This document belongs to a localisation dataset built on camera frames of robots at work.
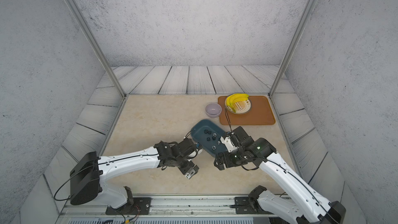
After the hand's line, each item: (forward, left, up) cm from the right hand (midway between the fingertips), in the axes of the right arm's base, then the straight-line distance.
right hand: (224, 162), depth 70 cm
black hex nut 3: (+21, +7, -16) cm, 27 cm away
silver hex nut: (+15, +4, -15) cm, 21 cm away
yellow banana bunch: (+50, -10, -10) cm, 52 cm away
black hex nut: (+26, +9, -15) cm, 31 cm away
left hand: (+1, +14, -9) cm, 17 cm away
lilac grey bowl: (+42, +4, -14) cm, 44 cm away
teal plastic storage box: (+24, +8, -16) cm, 30 cm away
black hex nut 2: (+26, +6, -16) cm, 31 cm away
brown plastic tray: (+43, -31, -18) cm, 56 cm away
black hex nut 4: (+21, +4, -16) cm, 27 cm away
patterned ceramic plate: (+47, -17, -15) cm, 52 cm away
